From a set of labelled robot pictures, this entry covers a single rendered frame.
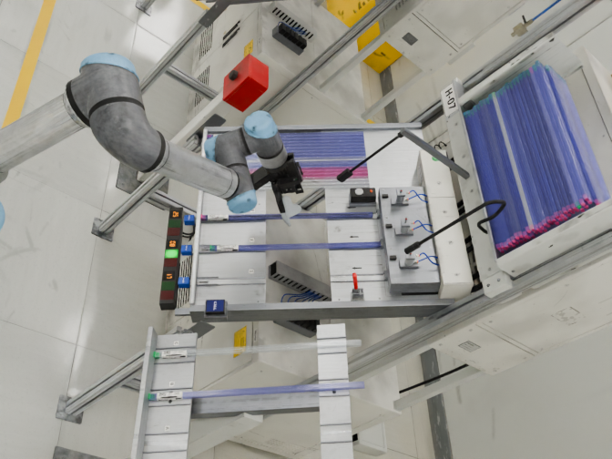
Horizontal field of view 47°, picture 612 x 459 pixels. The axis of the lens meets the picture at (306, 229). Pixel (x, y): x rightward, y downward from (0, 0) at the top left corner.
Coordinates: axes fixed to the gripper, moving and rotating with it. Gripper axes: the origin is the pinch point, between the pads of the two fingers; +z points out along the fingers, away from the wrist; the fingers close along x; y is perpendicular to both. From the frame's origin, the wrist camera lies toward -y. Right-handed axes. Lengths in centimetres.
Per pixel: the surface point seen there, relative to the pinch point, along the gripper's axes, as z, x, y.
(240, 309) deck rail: 0.6, -31.8, -13.5
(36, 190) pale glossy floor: 16, 44, -100
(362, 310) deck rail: 10.4, -32.1, 17.5
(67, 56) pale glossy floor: 15, 120, -101
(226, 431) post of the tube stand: 7, -63, -19
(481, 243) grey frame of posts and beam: 4, -22, 52
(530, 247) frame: -7, -33, 62
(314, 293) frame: 45.9, -1.2, -3.2
